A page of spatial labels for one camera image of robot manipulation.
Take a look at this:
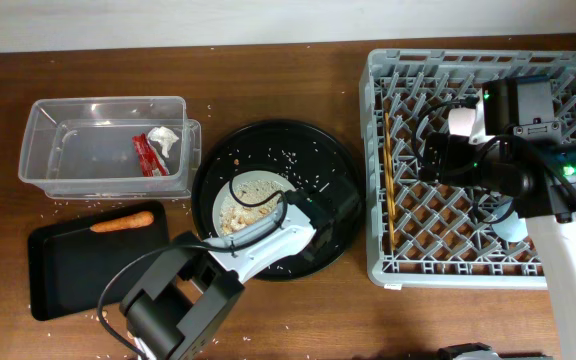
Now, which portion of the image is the wooden chopstick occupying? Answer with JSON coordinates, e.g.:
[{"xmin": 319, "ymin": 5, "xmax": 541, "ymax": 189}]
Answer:
[
  {"xmin": 386, "ymin": 124, "xmax": 398, "ymax": 250},
  {"xmin": 383, "ymin": 112, "xmax": 395, "ymax": 251}
]

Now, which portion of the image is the blue cup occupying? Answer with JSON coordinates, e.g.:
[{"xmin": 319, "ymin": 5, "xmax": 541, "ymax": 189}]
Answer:
[{"xmin": 491, "ymin": 201, "xmax": 528, "ymax": 243}]

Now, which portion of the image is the grey bowl with food scraps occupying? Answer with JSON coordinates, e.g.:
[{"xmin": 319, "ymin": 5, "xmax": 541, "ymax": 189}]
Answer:
[{"xmin": 211, "ymin": 170, "xmax": 295, "ymax": 237}]

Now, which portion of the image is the white tissue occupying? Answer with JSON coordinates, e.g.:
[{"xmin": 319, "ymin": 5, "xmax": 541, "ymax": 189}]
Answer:
[{"xmin": 147, "ymin": 127, "xmax": 179, "ymax": 158}]

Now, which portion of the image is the red snack wrapper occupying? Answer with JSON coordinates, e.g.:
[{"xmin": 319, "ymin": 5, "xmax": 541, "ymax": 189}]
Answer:
[{"xmin": 132, "ymin": 134, "xmax": 169, "ymax": 177}]

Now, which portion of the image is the orange carrot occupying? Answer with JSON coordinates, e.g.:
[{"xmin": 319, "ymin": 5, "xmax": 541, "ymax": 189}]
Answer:
[{"xmin": 90, "ymin": 211, "xmax": 154, "ymax": 233}]

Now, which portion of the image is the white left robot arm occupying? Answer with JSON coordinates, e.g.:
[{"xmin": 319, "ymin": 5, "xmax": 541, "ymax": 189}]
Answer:
[{"xmin": 100, "ymin": 178, "xmax": 362, "ymax": 359}]

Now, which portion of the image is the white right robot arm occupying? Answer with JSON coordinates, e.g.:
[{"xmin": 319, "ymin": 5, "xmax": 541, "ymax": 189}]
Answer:
[{"xmin": 415, "ymin": 133, "xmax": 576, "ymax": 359}]

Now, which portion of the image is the grey dishwasher rack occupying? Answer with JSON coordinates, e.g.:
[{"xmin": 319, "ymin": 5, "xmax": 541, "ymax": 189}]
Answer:
[{"xmin": 359, "ymin": 49, "xmax": 576, "ymax": 290}]

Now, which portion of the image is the round black tray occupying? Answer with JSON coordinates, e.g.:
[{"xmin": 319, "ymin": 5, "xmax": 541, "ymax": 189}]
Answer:
[{"xmin": 191, "ymin": 119, "xmax": 365, "ymax": 281}]

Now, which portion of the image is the clear plastic bin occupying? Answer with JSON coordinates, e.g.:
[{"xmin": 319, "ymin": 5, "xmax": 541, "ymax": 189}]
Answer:
[{"xmin": 18, "ymin": 96, "xmax": 202, "ymax": 200}]

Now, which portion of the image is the black rectangular bin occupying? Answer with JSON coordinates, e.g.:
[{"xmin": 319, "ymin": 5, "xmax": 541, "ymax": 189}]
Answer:
[{"xmin": 28, "ymin": 201, "xmax": 169, "ymax": 321}]

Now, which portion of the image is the black cable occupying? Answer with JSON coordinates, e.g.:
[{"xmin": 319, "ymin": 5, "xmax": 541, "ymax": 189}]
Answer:
[{"xmin": 410, "ymin": 97, "xmax": 479, "ymax": 171}]

